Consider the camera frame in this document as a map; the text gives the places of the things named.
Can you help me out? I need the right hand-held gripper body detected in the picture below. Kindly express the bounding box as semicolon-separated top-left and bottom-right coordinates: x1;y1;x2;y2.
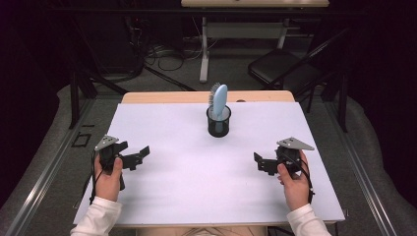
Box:
258;137;316;176

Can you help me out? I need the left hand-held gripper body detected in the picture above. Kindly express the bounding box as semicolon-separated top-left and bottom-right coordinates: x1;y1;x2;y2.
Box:
94;135;143;173

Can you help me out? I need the black mesh cup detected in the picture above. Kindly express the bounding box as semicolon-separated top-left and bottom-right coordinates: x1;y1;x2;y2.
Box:
206;105;232;139

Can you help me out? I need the light blue hairbrush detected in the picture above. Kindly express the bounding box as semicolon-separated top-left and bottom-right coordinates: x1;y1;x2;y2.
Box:
208;82;229;122

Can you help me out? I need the person's right hand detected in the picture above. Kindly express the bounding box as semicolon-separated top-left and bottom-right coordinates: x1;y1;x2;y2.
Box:
277;150;311;211

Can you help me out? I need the person's left hand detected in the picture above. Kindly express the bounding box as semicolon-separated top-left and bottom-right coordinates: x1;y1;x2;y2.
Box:
93;155;124;202

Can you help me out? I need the black metal stand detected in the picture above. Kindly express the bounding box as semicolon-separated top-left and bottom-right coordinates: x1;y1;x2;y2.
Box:
67;19;129;130

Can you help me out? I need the white table mat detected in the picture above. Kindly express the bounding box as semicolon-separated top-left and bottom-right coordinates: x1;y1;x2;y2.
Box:
72;101;346;227

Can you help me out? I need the black folding chair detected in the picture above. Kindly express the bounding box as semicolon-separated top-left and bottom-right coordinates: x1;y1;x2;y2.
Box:
247;28;350;114

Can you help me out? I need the white-legged desk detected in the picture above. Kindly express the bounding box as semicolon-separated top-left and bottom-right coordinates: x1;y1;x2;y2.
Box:
180;0;330;84

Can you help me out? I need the right hand-held gripper cable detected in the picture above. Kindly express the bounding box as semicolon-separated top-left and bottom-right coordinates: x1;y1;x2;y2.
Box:
284;152;317;205

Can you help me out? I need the hand-held gripper cable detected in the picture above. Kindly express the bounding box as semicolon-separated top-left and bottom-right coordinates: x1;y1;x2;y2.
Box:
88;150;103;206
284;152;317;205

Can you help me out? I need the black floor socket frame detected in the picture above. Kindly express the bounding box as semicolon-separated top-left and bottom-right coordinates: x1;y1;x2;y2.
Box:
71;132;92;148

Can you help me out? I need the left hand-held gripper cable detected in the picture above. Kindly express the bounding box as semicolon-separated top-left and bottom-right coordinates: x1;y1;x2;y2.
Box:
88;150;103;206

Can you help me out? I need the metal floor rail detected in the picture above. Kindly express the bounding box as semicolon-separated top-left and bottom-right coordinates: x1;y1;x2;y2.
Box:
324;101;397;236
4;97;96;236

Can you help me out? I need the bundle of floor cables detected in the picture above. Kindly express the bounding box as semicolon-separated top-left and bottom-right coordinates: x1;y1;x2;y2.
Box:
144;42;205;72

